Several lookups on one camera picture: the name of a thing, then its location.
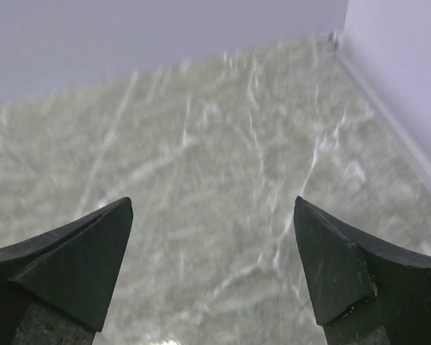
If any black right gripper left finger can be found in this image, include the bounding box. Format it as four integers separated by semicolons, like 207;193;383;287
0;197;133;344

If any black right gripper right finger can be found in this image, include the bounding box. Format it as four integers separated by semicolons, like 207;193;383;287
294;197;431;344

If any aluminium right side rail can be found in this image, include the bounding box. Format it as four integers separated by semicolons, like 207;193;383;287
328;30;431;194

